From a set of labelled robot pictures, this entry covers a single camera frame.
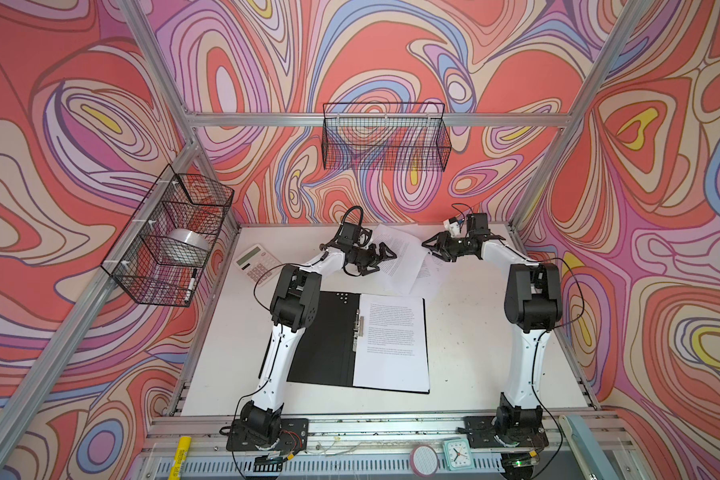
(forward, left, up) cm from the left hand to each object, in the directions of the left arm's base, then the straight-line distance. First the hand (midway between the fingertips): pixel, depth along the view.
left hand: (391, 260), depth 103 cm
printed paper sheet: (-31, +1, -5) cm, 31 cm away
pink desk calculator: (+1, +48, -2) cm, 49 cm away
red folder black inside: (-30, +21, -5) cm, 37 cm away
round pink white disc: (-57, -4, -1) cm, 57 cm away
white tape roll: (-13, +54, +27) cm, 61 cm away
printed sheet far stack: (-5, -16, -5) cm, 18 cm away
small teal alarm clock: (-56, -12, -3) cm, 57 cm away
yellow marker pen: (-55, +54, -3) cm, 77 cm away
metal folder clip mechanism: (-23, +12, -6) cm, 27 cm away
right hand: (+2, -12, +4) cm, 13 cm away
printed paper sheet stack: (-3, -3, -2) cm, 5 cm away
